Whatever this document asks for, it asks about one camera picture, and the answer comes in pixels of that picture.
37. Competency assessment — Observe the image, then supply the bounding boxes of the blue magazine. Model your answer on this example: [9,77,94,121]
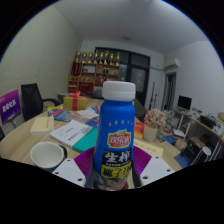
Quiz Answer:
[48,108,73,123]

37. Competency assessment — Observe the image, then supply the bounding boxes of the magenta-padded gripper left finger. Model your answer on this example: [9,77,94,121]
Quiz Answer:
[51,146,98,189]

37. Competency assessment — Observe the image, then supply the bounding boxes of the black glass double door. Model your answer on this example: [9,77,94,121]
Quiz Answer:
[94,46,151,106]

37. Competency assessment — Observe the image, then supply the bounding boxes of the white book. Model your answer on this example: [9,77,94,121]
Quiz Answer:
[49,119,94,148]

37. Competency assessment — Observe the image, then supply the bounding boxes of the white wall air conditioner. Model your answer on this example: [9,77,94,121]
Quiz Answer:
[163,58,181,70]

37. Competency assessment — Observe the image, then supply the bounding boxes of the teal book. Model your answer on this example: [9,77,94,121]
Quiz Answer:
[72,127,100,154]

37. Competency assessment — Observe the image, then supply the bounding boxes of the black office chair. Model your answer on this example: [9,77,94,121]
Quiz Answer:
[20,82,62,122]

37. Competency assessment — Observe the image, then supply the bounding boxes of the yellow gift box red ribbon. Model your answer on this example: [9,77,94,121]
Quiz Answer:
[62,90,89,112]

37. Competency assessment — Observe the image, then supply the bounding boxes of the wooden shelf unit with trophies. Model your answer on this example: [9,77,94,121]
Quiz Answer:
[67,50,122,96]

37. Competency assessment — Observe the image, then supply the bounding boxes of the cream book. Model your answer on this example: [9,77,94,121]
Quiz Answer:
[29,116,55,137]
[133,138,164,158]

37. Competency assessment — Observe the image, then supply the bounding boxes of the pink flowers in white pot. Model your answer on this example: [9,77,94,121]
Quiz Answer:
[142,108,168,142]

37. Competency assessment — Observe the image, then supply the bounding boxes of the white round stool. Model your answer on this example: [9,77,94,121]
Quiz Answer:
[193,145,212,164]

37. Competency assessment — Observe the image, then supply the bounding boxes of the blue drink bottle white cap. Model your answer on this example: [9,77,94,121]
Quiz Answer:
[92,80,137,192]

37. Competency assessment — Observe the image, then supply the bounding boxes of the wooden side desk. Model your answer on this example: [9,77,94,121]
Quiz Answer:
[173,108,224,161]

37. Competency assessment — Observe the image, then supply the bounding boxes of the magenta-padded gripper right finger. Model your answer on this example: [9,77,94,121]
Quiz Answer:
[132,146,176,189]

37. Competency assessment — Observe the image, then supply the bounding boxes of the grey chair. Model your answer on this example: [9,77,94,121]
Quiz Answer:
[133,98,148,121]

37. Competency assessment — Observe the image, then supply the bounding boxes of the black computer monitor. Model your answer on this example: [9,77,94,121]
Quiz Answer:
[177,95,193,112]

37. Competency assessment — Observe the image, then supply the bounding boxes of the purple sign board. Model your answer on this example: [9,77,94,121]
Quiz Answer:
[0,88,22,126]

